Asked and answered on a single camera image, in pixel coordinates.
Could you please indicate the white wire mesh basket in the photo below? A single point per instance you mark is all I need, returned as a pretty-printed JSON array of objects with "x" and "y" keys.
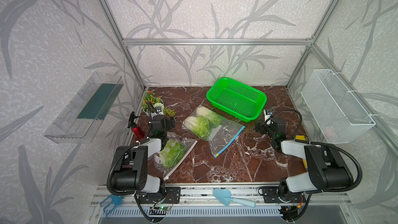
[{"x": 338, "y": 113}]

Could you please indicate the red spray bottle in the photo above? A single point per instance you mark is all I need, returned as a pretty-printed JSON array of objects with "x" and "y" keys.
[{"x": 135, "y": 127}]

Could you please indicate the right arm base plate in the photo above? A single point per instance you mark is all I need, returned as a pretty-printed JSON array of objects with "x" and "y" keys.
[{"x": 276, "y": 194}]

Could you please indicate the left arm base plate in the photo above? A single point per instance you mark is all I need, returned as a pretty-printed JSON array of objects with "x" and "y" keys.
[{"x": 170, "y": 195}]

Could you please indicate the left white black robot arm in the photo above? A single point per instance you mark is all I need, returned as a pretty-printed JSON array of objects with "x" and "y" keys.
[{"x": 128, "y": 174}]

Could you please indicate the chinese cabbage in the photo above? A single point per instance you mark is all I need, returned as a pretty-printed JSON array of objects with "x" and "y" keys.
[{"x": 213, "y": 118}]

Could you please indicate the blue-zip clear bag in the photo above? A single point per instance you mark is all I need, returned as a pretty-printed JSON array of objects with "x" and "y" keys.
[{"x": 222, "y": 136}]

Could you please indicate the chinese cabbage front one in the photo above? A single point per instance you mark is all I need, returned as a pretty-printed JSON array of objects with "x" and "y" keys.
[{"x": 200, "y": 126}]

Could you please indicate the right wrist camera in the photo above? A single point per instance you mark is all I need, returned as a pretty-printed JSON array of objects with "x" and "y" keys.
[{"x": 267, "y": 114}]

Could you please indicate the white pot artificial flowers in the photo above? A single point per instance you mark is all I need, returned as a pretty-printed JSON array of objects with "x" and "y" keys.
[{"x": 157, "y": 103}]

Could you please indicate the green circuit board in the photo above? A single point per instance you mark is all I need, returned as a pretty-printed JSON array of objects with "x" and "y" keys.
[{"x": 161, "y": 210}]

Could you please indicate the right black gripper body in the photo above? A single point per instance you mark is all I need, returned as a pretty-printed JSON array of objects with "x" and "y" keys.
[{"x": 265, "y": 129}]

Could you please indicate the yellow spatula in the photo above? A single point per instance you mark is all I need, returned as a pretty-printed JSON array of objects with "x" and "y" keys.
[{"x": 301, "y": 152}]

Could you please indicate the green plastic basket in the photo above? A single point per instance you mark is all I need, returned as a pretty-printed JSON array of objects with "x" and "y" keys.
[{"x": 237, "y": 99}]

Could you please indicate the blue garden hand rake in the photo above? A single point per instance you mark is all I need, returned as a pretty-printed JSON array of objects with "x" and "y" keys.
[{"x": 110, "y": 204}]

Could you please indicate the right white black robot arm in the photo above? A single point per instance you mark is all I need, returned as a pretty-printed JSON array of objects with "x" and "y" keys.
[{"x": 329, "y": 168}]

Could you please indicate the clear acrylic wall shelf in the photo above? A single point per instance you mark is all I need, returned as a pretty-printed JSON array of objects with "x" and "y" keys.
[{"x": 81, "y": 119}]

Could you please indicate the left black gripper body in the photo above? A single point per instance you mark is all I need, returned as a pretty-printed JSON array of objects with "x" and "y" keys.
[{"x": 167, "y": 125}]

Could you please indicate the dotted clear bag with lettuce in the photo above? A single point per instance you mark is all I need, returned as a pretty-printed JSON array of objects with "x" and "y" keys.
[{"x": 176, "y": 150}]

